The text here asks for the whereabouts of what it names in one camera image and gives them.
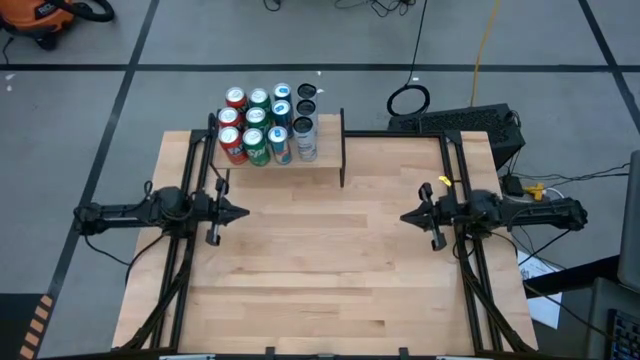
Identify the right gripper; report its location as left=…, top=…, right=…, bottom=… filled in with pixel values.
left=399, top=182, right=459, bottom=252

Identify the grey metal cabinet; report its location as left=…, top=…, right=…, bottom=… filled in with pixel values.
left=616, top=148, right=640, bottom=294

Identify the wooden shelf with black legs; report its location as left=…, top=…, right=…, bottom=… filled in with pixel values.
left=208, top=107, right=347, bottom=189

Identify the black aluminium table frame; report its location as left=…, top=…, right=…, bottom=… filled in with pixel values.
left=119, top=127, right=541, bottom=354

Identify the green Sprite can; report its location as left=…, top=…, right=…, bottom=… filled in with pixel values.
left=244, top=106, right=274, bottom=134
left=241, top=127, right=272, bottom=168
left=248, top=87, right=274, bottom=114

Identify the orange black striped mat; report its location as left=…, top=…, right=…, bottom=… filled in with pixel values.
left=18, top=293, right=55, bottom=360

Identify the black perforated computer case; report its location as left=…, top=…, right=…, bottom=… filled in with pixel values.
left=388, top=102, right=527, bottom=165

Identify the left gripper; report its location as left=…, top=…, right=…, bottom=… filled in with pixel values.
left=197, top=177, right=250, bottom=247

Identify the white paper sheet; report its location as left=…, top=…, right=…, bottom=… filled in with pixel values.
left=517, top=249, right=564, bottom=330

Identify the red Fanta strawberry can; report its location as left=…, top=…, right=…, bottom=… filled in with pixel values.
left=217, top=125, right=250, bottom=166
left=224, top=86, right=249, bottom=112
left=217, top=106, right=244, bottom=132

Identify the black power brick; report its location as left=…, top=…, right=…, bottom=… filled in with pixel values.
left=501, top=173, right=525, bottom=198

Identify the black power cable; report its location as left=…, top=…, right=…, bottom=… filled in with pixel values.
left=519, top=160, right=631, bottom=189

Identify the orange shop vacuum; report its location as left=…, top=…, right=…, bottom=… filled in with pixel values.
left=0, top=0, right=76, bottom=51

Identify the black hanging cable with coil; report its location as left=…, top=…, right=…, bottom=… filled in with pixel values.
left=386, top=0, right=432, bottom=118

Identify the blue silver Red Bull can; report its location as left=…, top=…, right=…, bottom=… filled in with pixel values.
left=272, top=82, right=294, bottom=104
left=267, top=124, right=294, bottom=166
left=270, top=99, right=295, bottom=136

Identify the black floor cable tangle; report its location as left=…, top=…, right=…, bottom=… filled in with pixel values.
left=333, top=0, right=417, bottom=19

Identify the grey desk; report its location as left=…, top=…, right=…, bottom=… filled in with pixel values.
left=585, top=277, right=640, bottom=360

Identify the black vacuum hose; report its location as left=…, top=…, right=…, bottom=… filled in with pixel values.
left=49, top=0, right=116, bottom=24

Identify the black keyboard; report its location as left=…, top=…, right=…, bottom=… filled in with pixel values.
left=606, top=308, right=640, bottom=360

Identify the thick yellow hanging cable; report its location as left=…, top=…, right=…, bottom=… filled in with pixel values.
left=469, top=0, right=502, bottom=107

